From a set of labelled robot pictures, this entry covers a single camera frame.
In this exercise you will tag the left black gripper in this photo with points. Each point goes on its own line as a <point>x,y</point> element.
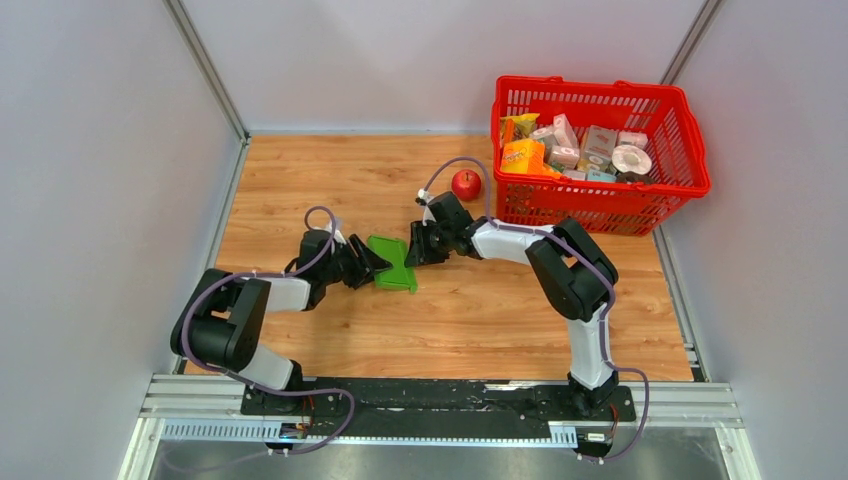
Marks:
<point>367,262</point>

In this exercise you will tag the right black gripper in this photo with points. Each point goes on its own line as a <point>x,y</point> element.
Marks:
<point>419,251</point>

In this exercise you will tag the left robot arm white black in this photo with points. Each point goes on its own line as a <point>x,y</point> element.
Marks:
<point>221,325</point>

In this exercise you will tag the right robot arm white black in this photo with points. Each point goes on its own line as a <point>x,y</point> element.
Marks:
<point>576,277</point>

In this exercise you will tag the orange snack box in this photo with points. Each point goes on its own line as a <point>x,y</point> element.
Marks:
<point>526,156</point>

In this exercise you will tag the pink box in basket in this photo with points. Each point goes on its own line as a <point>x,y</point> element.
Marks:
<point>562,157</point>

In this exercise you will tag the white red box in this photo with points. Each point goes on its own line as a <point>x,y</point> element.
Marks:
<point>598,145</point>

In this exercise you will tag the small pink white box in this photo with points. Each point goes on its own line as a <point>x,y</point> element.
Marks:
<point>634,139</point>

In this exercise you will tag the red apple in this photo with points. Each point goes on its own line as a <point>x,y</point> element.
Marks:
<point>466,185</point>

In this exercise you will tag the yellow snack bag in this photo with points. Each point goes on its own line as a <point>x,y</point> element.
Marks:
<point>517,127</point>

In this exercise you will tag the pink white carton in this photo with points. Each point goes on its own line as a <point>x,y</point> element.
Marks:
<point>564,132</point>

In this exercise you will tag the red plastic basket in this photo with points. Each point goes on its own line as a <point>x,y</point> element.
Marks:
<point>675,146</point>

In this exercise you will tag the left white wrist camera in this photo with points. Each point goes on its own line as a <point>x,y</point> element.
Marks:
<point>337,233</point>

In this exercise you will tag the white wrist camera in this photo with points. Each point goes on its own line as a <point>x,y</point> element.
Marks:
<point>423,199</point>
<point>337,233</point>

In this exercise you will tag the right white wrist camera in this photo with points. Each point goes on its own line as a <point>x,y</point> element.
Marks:
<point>423,199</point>

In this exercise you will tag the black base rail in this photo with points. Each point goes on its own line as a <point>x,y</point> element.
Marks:
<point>436,408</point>

